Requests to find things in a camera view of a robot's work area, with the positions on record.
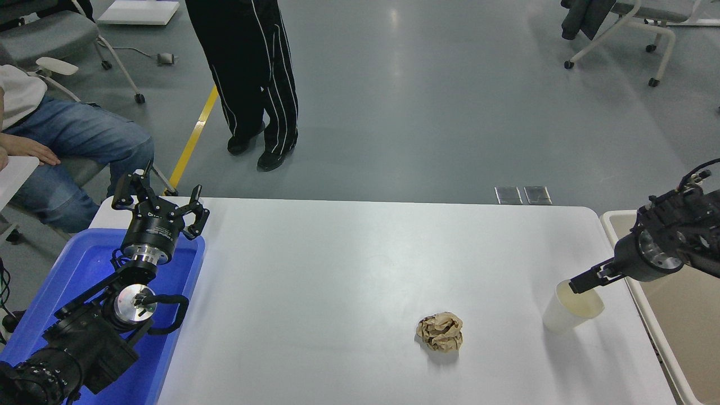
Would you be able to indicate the standing person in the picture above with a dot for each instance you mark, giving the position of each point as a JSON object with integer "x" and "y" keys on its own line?
{"x": 247, "y": 56}

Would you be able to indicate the large pale plastic bin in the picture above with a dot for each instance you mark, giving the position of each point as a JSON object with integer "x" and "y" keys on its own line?
{"x": 686, "y": 326}

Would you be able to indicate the crumpled tan paper ball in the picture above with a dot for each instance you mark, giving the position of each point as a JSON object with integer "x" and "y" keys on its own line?
{"x": 440, "y": 333}

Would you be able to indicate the seated person's right hand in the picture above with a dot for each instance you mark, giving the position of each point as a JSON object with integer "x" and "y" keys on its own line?
{"x": 31, "y": 149}

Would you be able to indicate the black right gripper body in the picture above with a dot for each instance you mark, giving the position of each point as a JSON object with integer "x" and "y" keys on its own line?
{"x": 633, "y": 265}

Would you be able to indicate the blue plastic tray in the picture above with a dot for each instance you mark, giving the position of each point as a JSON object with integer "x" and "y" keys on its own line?
{"x": 84, "y": 264}

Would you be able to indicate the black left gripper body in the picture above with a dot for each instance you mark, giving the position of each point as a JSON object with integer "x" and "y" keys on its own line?
{"x": 152, "y": 230}

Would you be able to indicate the white paper cup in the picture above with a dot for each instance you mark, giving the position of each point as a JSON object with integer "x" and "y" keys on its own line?
{"x": 562, "y": 316}

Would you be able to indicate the small white side table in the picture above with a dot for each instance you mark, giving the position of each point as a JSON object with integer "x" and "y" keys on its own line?
{"x": 14, "y": 174}

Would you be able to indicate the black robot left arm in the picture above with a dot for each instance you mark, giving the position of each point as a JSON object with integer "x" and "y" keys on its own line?
{"x": 84, "y": 337}

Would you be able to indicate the dark jacket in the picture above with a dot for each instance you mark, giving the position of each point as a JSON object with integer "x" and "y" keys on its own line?
{"x": 588, "y": 17}

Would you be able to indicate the seated person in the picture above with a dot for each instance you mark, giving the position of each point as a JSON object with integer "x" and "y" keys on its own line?
{"x": 84, "y": 132}

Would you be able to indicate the metal floor socket plate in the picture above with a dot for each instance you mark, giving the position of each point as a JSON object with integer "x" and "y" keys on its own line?
{"x": 508, "y": 195}
{"x": 538, "y": 194}

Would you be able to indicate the white-framed wheeled chair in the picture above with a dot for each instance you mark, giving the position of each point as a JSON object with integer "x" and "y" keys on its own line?
{"x": 641, "y": 8}

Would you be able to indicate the white flat floor platform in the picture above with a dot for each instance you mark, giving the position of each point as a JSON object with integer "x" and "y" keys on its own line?
{"x": 140, "y": 12}

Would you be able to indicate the empty grey office chair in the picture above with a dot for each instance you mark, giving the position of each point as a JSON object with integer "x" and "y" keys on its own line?
{"x": 50, "y": 36}

